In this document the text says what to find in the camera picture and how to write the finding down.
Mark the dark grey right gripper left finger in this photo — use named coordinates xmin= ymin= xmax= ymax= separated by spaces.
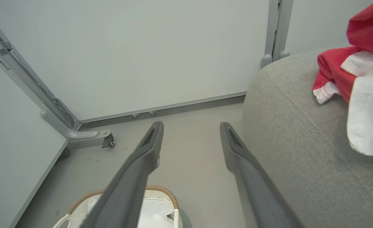
xmin=80 ymin=121 xmax=164 ymax=228

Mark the grey metal partition foot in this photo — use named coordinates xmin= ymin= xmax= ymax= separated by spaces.
xmin=41 ymin=109 xmax=111 ymax=149

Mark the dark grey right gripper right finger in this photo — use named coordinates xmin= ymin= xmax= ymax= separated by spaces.
xmin=220 ymin=122 xmax=304 ymax=228

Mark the red and white jersey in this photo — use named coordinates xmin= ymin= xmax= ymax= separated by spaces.
xmin=312 ymin=0 xmax=373 ymax=156

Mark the grey fabric sofa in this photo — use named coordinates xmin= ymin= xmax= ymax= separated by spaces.
xmin=242 ymin=47 xmax=373 ymax=228

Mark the white fabric basket liner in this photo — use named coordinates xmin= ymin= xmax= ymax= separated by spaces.
xmin=71 ymin=190 xmax=176 ymax=228

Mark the grey metal partition post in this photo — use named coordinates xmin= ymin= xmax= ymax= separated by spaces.
xmin=261 ymin=0 xmax=280 ymax=69
xmin=273 ymin=0 xmax=294 ymax=60

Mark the grey partition bottom rail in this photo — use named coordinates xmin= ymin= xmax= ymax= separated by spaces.
xmin=79 ymin=92 xmax=247 ymax=124

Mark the grey partition corner frame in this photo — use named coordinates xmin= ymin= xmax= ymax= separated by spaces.
xmin=0 ymin=9 xmax=80 ymax=130

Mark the wicker laundry basket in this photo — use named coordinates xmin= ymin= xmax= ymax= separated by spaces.
xmin=53 ymin=185 xmax=183 ymax=228

